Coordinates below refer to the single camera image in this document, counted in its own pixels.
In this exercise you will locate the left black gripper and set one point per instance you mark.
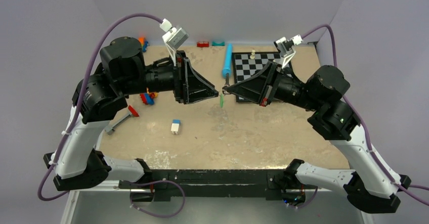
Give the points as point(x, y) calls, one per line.
point(189, 86)

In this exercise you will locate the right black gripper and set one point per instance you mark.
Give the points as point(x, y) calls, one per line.
point(258, 87)

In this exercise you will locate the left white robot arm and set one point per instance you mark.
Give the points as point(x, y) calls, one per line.
point(96, 101)

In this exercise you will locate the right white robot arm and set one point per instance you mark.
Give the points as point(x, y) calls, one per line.
point(370, 185)

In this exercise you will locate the black white chessboard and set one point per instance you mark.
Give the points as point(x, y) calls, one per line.
point(251, 65)

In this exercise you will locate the blue cylinder tool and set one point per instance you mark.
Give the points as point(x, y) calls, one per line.
point(226, 70)

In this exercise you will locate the white blue toy brick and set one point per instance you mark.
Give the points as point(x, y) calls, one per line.
point(175, 126)

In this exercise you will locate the red toy brick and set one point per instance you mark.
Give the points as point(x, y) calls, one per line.
point(203, 44)

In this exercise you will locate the teal toy piece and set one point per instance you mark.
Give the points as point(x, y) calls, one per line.
point(218, 43)

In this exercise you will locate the colourful toy brick stack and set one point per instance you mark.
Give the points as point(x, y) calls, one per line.
point(148, 97)

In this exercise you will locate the red grey toy hammer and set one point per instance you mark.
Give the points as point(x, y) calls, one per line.
point(130, 113)

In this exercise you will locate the blue orange toy car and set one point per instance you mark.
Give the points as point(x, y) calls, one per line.
point(144, 43)

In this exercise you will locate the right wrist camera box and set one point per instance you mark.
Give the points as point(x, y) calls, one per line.
point(286, 48)

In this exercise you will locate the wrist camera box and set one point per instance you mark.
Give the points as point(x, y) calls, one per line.
point(173, 38)
point(286, 48)

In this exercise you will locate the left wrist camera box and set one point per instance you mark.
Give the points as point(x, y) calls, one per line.
point(173, 38)

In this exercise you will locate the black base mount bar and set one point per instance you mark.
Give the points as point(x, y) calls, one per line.
point(160, 185)

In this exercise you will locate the aluminium frame rail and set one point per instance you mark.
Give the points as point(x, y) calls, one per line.
point(73, 196)

